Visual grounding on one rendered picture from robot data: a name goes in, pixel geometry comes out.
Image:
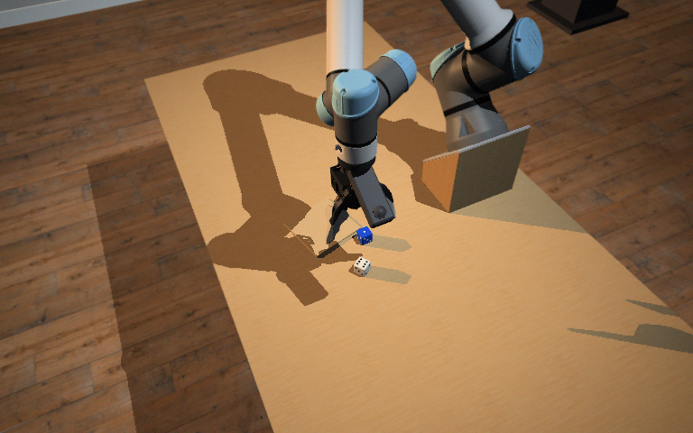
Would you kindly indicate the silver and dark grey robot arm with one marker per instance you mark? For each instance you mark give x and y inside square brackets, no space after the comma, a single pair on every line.
[463,76]

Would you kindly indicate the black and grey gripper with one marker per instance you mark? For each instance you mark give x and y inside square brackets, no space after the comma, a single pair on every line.
[340,182]

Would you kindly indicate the dark blue die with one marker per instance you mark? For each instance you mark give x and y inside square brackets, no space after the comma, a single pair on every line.
[364,235]

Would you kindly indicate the white die with black pips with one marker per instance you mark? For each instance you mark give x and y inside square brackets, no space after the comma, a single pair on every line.
[362,266]

